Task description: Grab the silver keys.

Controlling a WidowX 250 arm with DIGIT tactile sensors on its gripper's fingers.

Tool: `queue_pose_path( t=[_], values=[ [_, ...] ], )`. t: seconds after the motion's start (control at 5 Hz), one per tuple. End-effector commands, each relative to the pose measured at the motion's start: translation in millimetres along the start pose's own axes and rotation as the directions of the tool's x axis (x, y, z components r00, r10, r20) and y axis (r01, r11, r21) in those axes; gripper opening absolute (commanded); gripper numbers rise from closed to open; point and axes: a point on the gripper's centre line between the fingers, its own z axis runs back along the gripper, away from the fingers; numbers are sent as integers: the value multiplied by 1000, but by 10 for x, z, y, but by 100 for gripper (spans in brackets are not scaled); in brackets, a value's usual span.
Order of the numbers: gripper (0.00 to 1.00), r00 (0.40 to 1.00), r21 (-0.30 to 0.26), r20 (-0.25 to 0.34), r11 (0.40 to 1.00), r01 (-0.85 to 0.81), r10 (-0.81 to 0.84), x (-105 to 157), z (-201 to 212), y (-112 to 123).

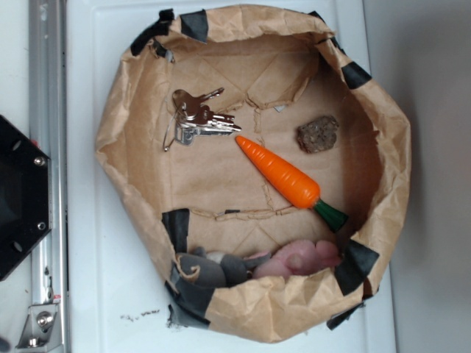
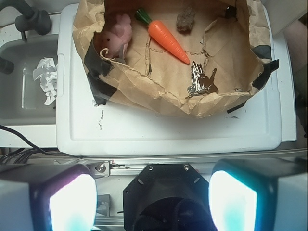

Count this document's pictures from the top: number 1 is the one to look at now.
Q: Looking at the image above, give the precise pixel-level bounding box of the aluminium frame rail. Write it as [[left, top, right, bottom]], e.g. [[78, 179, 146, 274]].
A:
[[15, 1, 70, 352]]

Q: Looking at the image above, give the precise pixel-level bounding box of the orange plastic carrot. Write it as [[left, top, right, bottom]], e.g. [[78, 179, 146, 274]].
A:
[[235, 136, 348, 232]]

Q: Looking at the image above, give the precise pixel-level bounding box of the brown granola cookie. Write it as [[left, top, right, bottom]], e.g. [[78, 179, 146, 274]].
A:
[[297, 115, 339, 153]]

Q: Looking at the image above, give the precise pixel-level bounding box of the pink plush toy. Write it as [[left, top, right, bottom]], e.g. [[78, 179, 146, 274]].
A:
[[252, 240, 341, 279]]

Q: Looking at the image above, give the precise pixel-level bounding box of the silver key bunch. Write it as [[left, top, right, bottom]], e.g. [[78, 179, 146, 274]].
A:
[[163, 88, 241, 151]]

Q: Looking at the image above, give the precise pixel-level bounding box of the brown paper bag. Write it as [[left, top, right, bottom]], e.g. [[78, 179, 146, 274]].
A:
[[96, 4, 411, 343]]

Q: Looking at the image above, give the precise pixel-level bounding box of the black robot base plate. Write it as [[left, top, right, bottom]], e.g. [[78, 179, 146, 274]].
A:
[[1, 117, 51, 280]]

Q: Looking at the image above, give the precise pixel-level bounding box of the grey plush toy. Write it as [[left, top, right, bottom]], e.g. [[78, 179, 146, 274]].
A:
[[177, 247, 271, 288]]

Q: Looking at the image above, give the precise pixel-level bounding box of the metal corner bracket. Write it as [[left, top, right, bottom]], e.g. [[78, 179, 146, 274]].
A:
[[15, 304, 62, 352]]

